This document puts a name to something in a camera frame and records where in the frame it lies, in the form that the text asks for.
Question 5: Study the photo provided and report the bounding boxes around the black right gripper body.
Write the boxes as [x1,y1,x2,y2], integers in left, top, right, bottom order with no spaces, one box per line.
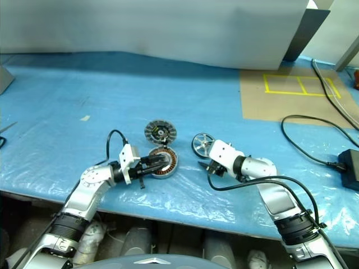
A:
[206,161,227,178]

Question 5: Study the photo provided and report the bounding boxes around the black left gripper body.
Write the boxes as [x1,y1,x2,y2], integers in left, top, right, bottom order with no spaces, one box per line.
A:
[129,156,149,190]

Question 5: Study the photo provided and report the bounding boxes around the round motor housing copper windings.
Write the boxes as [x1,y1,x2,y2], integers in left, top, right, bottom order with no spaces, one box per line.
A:
[148,147,180,180]

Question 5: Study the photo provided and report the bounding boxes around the silver spoked rotor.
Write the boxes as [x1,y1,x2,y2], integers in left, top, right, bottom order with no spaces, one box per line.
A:
[191,133,217,160]

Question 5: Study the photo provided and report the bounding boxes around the grey rounded cylinder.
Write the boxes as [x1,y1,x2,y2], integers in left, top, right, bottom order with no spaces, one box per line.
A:
[202,237,237,269]
[122,226,154,256]

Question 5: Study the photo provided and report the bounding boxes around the white wrapped bundle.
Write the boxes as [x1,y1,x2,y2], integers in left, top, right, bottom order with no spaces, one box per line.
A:
[247,250,270,269]
[75,220,107,265]

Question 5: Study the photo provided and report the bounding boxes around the brown cardboard mat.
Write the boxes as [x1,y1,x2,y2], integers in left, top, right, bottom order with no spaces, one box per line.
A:
[240,67,358,130]

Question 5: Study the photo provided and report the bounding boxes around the blue plastic table sheet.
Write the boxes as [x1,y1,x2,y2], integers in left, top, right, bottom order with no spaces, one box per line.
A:
[0,52,359,250]

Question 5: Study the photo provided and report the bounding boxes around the grey robot torso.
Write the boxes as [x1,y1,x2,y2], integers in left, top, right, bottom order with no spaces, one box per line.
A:
[92,253,233,269]

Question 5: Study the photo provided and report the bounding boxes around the yellow tape rectangle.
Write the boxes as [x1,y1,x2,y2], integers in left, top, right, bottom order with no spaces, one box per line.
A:
[263,73,342,99]

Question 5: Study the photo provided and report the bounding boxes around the black power adapter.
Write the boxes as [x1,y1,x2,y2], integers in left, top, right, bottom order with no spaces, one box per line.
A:
[338,149,359,192]

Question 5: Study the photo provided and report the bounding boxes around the white backdrop board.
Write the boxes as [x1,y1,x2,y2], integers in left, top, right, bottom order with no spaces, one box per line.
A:
[0,0,311,71]

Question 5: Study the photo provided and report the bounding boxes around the grey metal block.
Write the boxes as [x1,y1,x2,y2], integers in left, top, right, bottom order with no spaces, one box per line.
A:
[0,63,15,95]

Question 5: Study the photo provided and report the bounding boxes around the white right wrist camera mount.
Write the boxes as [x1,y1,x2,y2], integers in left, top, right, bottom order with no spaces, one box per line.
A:
[209,139,245,179]

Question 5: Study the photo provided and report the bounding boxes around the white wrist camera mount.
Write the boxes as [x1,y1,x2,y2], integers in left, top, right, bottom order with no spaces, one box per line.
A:
[118,144,141,185]
[209,139,245,179]

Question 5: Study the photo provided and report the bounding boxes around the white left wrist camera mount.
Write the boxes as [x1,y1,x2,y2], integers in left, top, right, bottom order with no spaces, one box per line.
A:
[118,144,141,185]

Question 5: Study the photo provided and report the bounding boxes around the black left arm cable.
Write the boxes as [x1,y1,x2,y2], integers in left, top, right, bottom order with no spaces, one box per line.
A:
[94,129,128,166]

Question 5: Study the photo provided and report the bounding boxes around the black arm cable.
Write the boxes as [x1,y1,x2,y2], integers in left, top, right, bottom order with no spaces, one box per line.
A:
[207,172,326,230]
[94,129,128,166]

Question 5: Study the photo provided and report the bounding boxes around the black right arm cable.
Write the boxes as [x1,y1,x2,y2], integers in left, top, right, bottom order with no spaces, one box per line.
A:
[207,172,326,230]

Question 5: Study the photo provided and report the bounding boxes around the black power cable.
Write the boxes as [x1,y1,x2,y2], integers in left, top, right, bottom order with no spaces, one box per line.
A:
[281,115,359,169]

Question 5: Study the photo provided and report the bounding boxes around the thin black cable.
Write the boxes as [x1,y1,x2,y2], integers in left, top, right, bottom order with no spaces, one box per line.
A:
[311,58,359,129]

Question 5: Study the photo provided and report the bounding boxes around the black handled scissors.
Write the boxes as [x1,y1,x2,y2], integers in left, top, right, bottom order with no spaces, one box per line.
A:
[0,121,19,149]

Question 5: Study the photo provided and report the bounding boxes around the thin grey cable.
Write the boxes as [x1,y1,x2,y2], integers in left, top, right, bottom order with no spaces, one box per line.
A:
[312,59,359,126]

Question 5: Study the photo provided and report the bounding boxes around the grey metal post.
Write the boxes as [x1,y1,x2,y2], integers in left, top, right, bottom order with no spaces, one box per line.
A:
[334,35,359,72]

